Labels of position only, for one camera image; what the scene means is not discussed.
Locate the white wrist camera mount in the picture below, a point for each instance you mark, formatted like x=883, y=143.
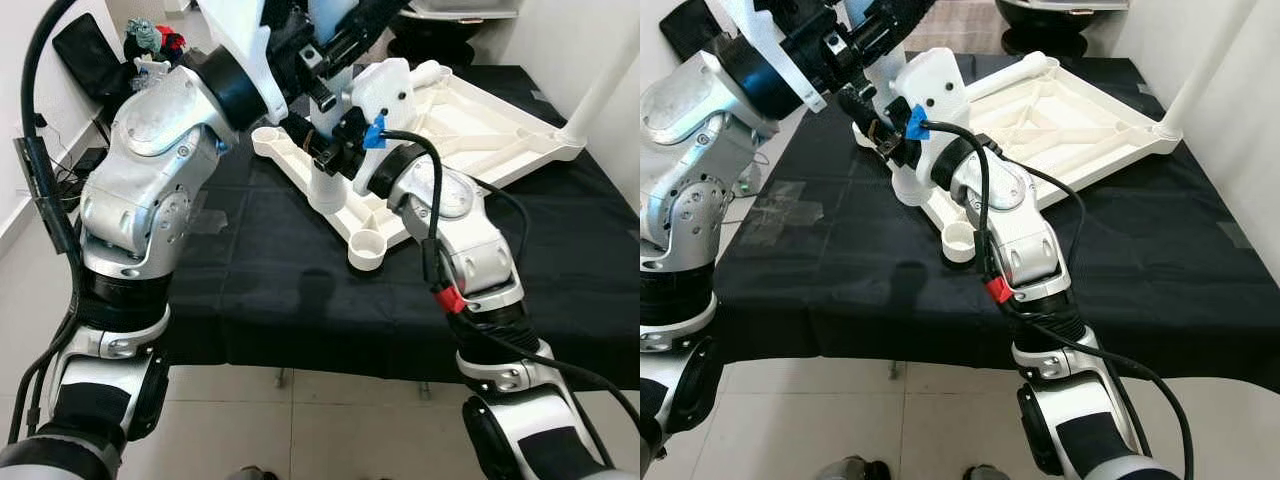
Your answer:
x=770, y=40
x=935, y=85
x=385, y=90
x=240, y=35

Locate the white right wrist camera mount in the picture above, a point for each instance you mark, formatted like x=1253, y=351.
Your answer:
x=935, y=85
x=385, y=90

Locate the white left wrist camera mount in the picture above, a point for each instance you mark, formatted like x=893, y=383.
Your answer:
x=240, y=35
x=770, y=40

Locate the tan rubber band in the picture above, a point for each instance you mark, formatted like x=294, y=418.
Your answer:
x=878, y=132
x=316, y=150

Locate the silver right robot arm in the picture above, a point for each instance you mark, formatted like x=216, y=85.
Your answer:
x=1030, y=240
x=480, y=250

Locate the grey right robot foot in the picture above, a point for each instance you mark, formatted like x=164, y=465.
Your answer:
x=985, y=472

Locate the clear plastic bag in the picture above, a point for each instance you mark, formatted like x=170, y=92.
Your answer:
x=150, y=72

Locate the clear plastic storage box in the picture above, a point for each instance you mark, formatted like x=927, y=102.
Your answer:
x=1070, y=4
x=465, y=7

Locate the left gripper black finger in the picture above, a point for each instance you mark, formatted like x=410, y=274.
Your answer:
x=365, y=30
x=288, y=20
x=900, y=22
x=825, y=12

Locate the red cloth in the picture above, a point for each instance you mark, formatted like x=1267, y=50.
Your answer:
x=172, y=40

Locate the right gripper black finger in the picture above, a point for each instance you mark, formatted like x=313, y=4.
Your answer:
x=860, y=112
x=302, y=135

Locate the grey left robot foot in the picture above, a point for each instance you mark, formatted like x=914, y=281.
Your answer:
x=250, y=473
x=850, y=468

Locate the black tablecloth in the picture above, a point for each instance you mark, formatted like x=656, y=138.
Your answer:
x=300, y=290
x=1150, y=300

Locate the beige striped cloth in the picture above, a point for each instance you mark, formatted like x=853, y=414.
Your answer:
x=950, y=38

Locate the grey robot foot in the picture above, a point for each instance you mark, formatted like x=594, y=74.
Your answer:
x=850, y=468
x=985, y=472
x=250, y=473

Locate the white plastic table top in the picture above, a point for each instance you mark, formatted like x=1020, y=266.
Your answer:
x=480, y=125
x=1080, y=120

